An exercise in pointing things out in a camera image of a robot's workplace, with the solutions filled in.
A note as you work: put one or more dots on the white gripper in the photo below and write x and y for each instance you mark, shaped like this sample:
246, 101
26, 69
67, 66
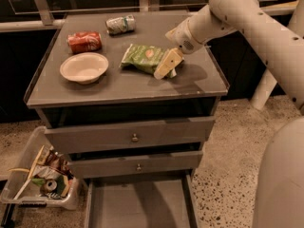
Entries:
182, 39

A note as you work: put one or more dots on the grey bottom drawer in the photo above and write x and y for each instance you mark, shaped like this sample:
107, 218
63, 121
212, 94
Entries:
160, 200

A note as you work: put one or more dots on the metal railing with glass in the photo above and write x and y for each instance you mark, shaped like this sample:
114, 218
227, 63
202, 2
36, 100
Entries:
23, 15

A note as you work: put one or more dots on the grey middle drawer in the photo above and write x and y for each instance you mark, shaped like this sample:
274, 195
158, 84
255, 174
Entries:
111, 167

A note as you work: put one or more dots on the white paper bowl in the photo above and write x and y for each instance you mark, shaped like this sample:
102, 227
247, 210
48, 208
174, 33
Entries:
84, 68

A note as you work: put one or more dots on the red soda can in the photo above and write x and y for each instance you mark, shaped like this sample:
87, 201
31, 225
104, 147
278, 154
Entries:
84, 41

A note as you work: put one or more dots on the green jalapeno chip bag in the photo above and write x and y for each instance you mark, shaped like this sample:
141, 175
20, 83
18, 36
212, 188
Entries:
145, 58

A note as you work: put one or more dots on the grey drawer cabinet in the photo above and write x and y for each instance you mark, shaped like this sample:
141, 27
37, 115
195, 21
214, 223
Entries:
126, 95

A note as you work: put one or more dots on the grey drawer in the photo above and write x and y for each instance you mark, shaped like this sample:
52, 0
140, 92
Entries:
91, 138
111, 167
160, 200

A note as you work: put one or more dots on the grey top drawer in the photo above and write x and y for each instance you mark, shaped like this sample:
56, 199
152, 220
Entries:
91, 138

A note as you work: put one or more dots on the brown snack wrapper in bin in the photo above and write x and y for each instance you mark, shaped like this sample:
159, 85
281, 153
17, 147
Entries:
49, 157

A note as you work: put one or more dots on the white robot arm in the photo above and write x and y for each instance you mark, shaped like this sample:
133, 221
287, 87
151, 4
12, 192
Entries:
280, 187

